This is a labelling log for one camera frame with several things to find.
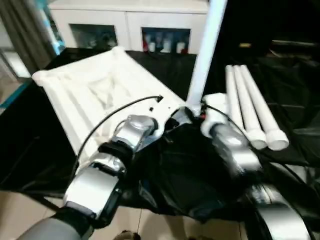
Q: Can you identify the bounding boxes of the white plastic table leg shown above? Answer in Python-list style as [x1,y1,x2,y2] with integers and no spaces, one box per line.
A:
[233,65,268,150]
[186,0,229,118]
[239,64,290,151]
[224,65,249,137]

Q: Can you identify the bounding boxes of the white plastic table top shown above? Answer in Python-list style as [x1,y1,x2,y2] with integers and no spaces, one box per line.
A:
[31,46,188,172]

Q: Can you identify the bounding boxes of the black work mat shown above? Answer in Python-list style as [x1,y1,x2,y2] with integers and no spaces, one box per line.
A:
[0,47,320,223]

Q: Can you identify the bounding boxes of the white glass-door cabinet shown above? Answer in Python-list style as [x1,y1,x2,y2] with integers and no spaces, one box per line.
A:
[48,0,210,54]

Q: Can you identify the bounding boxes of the black furniture unit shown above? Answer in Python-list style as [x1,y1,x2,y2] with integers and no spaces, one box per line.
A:
[217,0,320,60]

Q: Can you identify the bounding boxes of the grey curtain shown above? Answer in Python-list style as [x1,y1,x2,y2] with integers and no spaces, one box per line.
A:
[0,0,55,73]

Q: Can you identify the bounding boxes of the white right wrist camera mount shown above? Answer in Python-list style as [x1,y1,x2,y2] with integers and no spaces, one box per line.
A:
[200,92,230,138]

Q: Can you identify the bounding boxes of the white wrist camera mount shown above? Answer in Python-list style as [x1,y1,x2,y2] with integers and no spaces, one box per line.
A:
[200,92,230,138]
[147,96,189,139]

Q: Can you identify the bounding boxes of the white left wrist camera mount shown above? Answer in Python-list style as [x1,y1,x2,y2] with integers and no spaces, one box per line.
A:
[147,96,189,139]

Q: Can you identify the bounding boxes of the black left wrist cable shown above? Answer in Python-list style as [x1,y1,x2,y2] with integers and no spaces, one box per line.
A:
[74,94,165,174]

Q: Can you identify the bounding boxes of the light blue frame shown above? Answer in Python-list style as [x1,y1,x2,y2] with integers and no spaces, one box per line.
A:
[41,7,66,55]

